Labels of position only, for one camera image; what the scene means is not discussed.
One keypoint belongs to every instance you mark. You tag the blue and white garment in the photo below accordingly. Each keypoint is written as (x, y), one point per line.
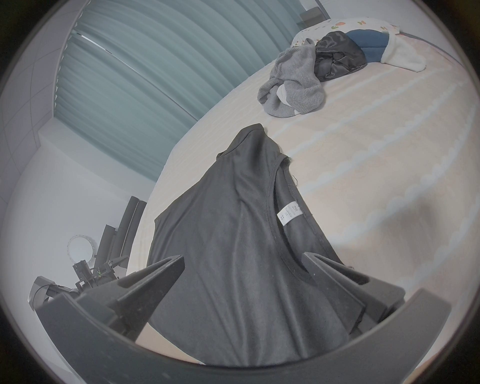
(371, 45)

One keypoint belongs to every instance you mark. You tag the bed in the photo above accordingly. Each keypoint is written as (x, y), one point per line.
(375, 150)

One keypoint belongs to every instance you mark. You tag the black shiny garment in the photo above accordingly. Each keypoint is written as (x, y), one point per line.
(337, 56)

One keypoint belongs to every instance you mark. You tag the black chest of drawers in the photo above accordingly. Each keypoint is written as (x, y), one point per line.
(125, 225)

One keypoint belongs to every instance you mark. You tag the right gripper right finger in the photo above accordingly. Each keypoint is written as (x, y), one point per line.
(337, 292)

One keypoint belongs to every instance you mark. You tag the black T-shirt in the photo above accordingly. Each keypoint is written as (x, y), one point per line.
(232, 243)

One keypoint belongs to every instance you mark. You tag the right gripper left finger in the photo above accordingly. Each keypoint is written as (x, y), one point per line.
(146, 300)

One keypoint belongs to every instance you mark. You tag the blue-green curtain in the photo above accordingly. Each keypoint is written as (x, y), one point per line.
(195, 48)
(123, 123)

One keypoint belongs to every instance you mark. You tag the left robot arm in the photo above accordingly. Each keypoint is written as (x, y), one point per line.
(48, 292)

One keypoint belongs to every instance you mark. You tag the grey garment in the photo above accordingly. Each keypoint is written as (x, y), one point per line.
(296, 82)

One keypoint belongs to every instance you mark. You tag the white printed pillow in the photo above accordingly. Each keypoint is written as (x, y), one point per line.
(352, 24)

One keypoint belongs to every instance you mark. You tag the round white wall fixture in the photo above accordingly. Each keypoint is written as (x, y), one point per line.
(80, 247)

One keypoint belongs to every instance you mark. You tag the grey bedside table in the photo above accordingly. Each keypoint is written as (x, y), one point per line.
(313, 15)

